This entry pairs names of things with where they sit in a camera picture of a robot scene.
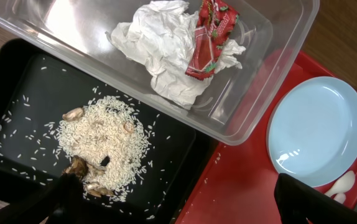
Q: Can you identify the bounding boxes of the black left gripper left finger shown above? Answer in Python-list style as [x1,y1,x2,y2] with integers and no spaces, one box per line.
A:
[0,174,83,224]

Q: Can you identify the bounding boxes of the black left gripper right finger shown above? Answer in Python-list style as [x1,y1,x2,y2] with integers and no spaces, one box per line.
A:
[274,174,357,224]

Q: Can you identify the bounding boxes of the white plastic spoon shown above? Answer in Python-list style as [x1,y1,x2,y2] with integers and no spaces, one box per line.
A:
[325,170,355,197]

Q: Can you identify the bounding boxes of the rice and food scraps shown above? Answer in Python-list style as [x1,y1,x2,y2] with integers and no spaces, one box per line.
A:
[57,96,151,202]

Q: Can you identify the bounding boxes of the light blue plate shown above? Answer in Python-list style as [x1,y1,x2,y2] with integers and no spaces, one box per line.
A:
[266,77,357,187]

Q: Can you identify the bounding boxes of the white napkin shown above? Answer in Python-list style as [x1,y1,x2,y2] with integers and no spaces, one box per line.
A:
[106,0,247,110]

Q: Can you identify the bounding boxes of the red snack wrapper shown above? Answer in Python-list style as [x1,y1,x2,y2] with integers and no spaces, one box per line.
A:
[185,0,239,81]

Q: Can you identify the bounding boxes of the white plastic fork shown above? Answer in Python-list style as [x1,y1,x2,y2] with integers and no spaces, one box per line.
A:
[333,193,346,204]

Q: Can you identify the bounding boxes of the red serving tray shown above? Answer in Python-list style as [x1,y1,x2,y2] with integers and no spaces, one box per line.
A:
[174,50,357,224]

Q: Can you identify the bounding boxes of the black plastic tray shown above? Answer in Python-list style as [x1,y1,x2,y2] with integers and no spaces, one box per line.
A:
[0,39,213,223]

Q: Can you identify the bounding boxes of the clear plastic bin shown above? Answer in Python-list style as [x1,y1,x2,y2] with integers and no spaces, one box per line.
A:
[0,0,320,146]

